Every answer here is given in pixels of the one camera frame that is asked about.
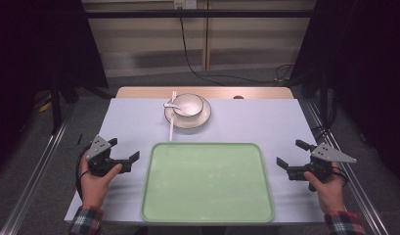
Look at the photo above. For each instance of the white wall socket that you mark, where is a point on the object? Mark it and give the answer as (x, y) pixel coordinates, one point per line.
(185, 4)

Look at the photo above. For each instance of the person's right hand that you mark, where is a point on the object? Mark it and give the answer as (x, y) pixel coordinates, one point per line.
(331, 196)

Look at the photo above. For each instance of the person's left hand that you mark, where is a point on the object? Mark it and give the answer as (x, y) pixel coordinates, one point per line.
(93, 191)

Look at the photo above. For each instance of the black horizontal metal bar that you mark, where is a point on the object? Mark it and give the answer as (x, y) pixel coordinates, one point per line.
(220, 13)

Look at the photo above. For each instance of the white chopstick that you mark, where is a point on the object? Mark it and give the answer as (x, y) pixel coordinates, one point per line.
(174, 95)
(170, 130)

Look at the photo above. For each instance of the white ceramic plate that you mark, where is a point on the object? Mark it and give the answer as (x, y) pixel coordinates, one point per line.
(200, 120)

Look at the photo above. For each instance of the white ceramic spoon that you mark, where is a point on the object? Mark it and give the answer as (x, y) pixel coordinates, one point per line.
(168, 105)

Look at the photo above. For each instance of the small black stick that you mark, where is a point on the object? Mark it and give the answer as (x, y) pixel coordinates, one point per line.
(79, 139)

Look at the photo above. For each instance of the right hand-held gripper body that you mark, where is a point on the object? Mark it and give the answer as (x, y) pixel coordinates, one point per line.
(328, 153)

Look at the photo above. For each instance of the white ceramic bowl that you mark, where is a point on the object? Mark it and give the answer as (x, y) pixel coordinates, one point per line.
(191, 103)

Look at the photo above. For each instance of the dark curtain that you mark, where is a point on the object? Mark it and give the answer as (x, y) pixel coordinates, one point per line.
(31, 58)
(367, 65)

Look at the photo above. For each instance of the pale table cover sheet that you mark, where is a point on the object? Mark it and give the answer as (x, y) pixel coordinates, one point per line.
(253, 124)

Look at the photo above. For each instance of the green plastic tray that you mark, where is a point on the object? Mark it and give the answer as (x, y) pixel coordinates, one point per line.
(207, 182)

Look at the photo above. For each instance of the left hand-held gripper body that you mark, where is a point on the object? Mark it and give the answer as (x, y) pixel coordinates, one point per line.
(98, 148)

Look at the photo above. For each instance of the wooden vertical wall strip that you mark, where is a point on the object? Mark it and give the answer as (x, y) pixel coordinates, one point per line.
(206, 39)

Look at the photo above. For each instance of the black metal stand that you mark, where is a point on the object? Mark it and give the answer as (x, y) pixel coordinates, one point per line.
(323, 98)
(55, 107)

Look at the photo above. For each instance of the small dark round thing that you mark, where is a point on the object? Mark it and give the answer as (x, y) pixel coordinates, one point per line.
(238, 97)

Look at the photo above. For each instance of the metal floor rail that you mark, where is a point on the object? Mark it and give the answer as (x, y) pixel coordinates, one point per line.
(37, 176)
(367, 199)

